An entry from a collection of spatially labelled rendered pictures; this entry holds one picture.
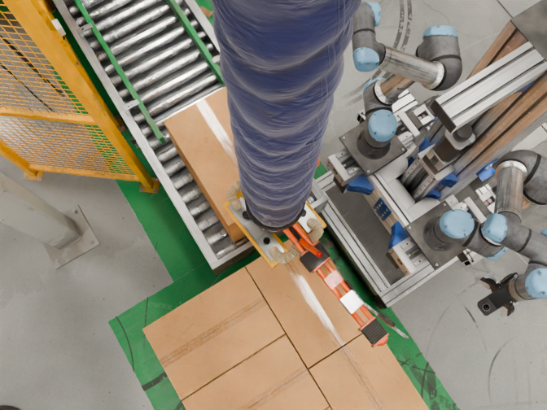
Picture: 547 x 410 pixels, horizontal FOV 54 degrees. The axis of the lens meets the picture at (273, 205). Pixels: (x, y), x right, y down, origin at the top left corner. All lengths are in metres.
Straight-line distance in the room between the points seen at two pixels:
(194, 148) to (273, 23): 1.79
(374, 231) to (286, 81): 2.37
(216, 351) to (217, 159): 0.95
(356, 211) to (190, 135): 1.17
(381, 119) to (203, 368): 1.46
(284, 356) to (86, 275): 1.39
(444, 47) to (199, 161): 1.17
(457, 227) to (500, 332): 1.47
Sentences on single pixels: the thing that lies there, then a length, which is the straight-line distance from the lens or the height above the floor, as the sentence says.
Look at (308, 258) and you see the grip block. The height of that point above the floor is 1.26.
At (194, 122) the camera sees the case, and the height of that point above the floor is 0.95.
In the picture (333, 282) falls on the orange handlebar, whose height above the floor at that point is 1.26.
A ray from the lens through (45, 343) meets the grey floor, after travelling 3.53.
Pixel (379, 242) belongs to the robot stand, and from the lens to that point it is 3.20.
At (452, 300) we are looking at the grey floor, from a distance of 3.48.
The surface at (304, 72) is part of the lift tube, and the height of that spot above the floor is 2.51.
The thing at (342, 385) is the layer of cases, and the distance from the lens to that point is 2.77.
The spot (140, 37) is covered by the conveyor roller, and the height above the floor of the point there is 0.55.
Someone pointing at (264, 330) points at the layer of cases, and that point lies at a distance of 2.74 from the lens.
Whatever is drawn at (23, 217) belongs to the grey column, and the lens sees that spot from 2.94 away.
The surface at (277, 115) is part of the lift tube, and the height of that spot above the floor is 2.36.
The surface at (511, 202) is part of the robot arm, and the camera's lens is 1.70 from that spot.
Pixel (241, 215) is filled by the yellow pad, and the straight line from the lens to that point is 2.21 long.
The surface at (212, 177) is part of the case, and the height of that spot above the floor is 0.95.
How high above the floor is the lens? 3.28
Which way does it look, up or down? 75 degrees down
